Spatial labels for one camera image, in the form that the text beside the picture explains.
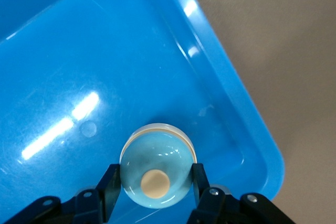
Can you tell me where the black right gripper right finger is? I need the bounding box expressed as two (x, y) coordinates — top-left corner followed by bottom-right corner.
(185, 163), (296, 224)

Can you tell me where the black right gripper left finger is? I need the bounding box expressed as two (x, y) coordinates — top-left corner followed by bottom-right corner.
(5, 164), (123, 224)

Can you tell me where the light blue desk bell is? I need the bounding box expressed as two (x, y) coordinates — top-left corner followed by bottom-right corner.
(119, 123), (197, 209)

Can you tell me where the blue plastic tray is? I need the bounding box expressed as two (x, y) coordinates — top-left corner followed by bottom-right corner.
(0, 0), (286, 224)

